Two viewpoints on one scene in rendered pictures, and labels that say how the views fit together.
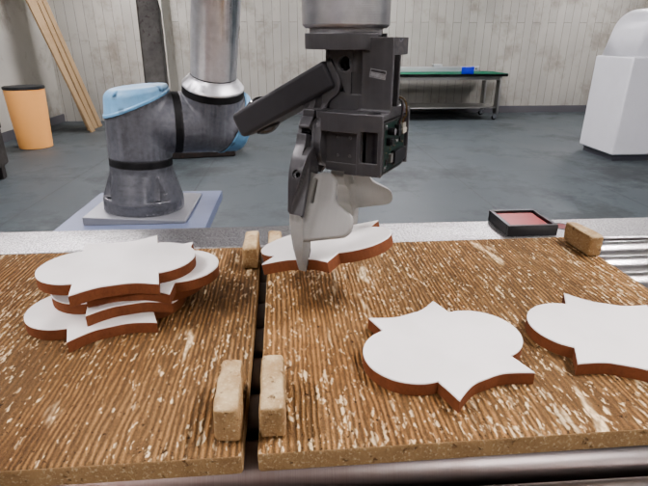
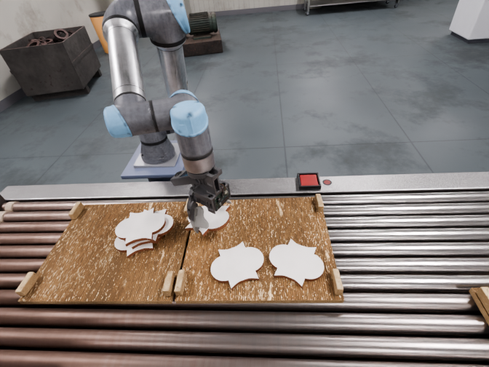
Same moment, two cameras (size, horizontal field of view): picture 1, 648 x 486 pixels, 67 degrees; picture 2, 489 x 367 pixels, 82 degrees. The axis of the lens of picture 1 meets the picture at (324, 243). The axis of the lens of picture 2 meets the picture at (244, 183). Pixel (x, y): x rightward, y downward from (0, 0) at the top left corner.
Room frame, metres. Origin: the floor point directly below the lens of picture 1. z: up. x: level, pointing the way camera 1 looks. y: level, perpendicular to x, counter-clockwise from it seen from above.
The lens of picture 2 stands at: (-0.06, -0.22, 1.59)
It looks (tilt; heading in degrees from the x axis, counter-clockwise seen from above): 41 degrees down; 11
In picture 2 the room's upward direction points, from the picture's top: 6 degrees counter-clockwise
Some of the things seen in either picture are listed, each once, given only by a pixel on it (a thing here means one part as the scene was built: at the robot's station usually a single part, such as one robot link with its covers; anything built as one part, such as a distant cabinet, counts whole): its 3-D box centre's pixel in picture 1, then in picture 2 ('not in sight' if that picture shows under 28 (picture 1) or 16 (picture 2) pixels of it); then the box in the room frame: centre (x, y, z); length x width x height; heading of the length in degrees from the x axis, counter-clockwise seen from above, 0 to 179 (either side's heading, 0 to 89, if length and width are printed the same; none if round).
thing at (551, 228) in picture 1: (521, 222); (308, 180); (0.71, -0.31, 0.92); 0.08 x 0.08 x 0.02; 4
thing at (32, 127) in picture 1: (30, 117); (107, 32); (6.03, 3.54, 0.36); 0.45 x 0.45 x 0.71
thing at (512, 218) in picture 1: (521, 223); (308, 181); (0.71, -0.31, 0.92); 0.06 x 0.06 x 0.01; 4
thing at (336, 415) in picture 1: (469, 312); (257, 242); (0.43, -0.15, 0.93); 0.41 x 0.35 x 0.02; 95
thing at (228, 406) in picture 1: (230, 396); (169, 282); (0.28, 0.07, 0.95); 0.06 x 0.02 x 0.03; 5
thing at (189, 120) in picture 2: not in sight; (191, 129); (0.46, -0.02, 1.29); 0.09 x 0.08 x 0.11; 23
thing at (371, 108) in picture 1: (352, 105); (207, 185); (0.46, -0.03, 1.13); 0.09 x 0.08 x 0.12; 63
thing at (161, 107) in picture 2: not in sight; (179, 112); (0.54, 0.04, 1.29); 0.11 x 0.11 x 0.08; 23
